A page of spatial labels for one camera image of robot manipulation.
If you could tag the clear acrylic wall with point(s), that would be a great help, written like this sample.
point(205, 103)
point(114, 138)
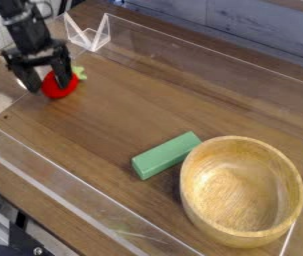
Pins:
point(269, 95)
point(84, 216)

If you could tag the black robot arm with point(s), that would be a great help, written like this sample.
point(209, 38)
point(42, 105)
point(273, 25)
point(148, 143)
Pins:
point(37, 48)

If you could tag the clear acrylic front wall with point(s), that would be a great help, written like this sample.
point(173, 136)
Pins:
point(84, 216)

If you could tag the red plush strawberry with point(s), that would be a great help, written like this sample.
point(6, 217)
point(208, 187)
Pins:
point(50, 87)

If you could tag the wooden bowl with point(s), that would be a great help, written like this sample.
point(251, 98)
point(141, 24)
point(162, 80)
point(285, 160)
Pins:
point(241, 191)

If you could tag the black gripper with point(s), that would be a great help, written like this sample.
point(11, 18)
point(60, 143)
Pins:
point(22, 62)

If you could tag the black device with cable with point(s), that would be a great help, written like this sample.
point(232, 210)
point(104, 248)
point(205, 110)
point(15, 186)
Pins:
point(22, 244)

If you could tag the clear acrylic back wall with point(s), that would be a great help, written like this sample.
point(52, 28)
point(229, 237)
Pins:
point(269, 95)

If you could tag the green rectangular block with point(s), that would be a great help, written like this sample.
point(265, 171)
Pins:
point(164, 156)

